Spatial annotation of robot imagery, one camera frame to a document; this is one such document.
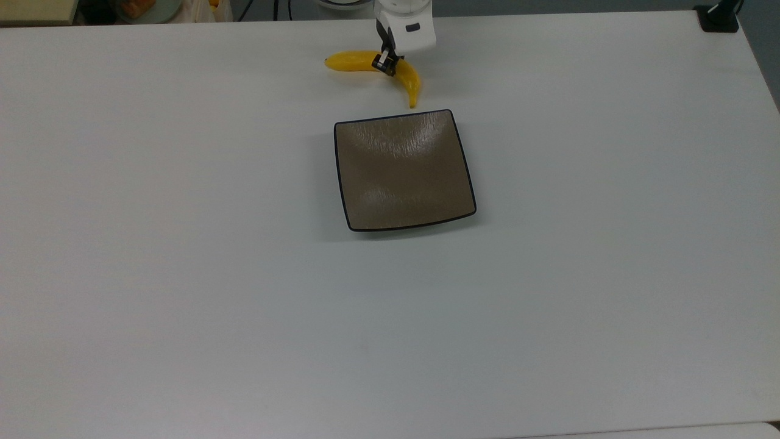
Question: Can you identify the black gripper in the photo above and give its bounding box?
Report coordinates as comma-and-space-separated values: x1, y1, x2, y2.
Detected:
372, 18, 404, 77

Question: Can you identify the yellow banana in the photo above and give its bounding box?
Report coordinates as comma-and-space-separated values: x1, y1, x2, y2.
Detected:
324, 51, 422, 109

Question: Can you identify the square brown ceramic plate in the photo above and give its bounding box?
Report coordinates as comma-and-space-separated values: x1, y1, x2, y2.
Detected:
333, 109, 477, 232

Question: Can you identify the translucent plastic bag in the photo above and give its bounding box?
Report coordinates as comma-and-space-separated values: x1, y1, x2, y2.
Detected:
116, 0, 233, 24

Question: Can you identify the wooden board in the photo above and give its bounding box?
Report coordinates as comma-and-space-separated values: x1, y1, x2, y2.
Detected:
0, 0, 79, 26

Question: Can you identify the black clamp mount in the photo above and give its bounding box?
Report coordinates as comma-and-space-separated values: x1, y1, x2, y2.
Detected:
694, 0, 745, 34

